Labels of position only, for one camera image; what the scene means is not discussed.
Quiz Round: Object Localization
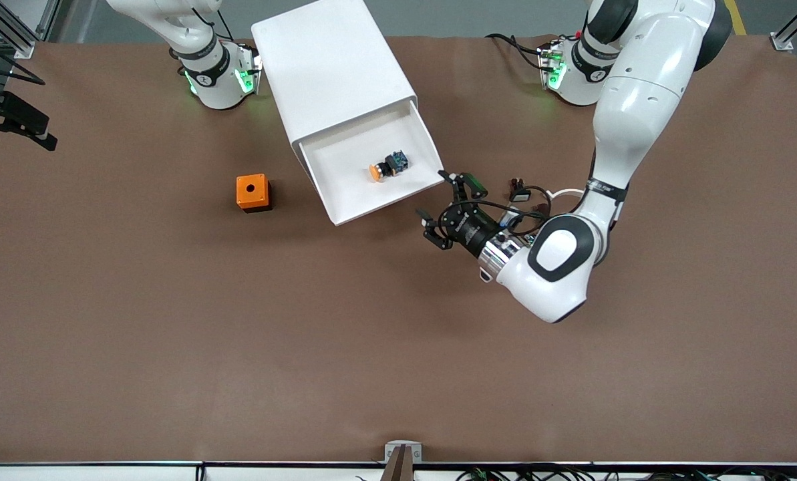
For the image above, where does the black table edge rail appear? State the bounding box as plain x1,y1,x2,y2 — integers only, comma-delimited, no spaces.
0,460,797,470

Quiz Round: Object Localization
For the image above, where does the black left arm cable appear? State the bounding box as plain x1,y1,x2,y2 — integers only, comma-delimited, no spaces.
502,186,552,236

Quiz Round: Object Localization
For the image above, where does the orange box with hole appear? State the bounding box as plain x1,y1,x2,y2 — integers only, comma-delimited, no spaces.
236,174,273,213

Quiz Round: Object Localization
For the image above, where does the aluminium frame bracket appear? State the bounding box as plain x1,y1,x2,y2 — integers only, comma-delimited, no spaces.
385,440,423,463

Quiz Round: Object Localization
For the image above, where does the brown table mat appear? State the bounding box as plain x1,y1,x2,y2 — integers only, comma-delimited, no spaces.
0,33,797,465

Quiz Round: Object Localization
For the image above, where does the orange mushroom push button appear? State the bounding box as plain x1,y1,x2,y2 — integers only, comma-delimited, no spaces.
369,151,409,181

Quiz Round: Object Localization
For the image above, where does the brown camera pole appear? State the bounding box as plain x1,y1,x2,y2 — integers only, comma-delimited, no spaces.
381,446,416,481

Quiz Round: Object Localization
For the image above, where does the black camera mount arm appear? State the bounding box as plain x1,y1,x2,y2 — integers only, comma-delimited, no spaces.
0,63,58,153

